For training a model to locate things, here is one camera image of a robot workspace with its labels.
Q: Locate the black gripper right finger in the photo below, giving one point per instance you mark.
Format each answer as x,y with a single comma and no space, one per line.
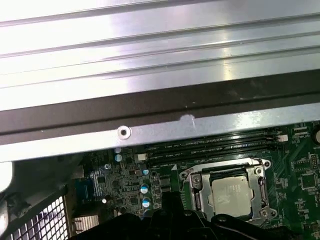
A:
225,230

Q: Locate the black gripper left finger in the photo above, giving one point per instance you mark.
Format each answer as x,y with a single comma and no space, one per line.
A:
150,227

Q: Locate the silver CPU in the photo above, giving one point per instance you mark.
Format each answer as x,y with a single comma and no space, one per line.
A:
231,195

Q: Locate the metal socket cover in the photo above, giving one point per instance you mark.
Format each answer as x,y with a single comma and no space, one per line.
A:
203,197

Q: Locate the silver blue capacitor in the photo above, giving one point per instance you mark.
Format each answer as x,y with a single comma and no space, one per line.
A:
146,202
118,157
144,188

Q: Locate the small finned heat sink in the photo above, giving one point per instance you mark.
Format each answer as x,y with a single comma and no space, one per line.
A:
86,225

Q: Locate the white board connector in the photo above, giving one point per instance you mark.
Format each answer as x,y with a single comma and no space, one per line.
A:
142,157
283,138

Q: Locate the green motherboard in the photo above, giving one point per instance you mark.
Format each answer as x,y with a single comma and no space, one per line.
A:
300,160

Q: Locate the black open PC case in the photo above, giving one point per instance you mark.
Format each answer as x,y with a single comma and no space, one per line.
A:
75,120

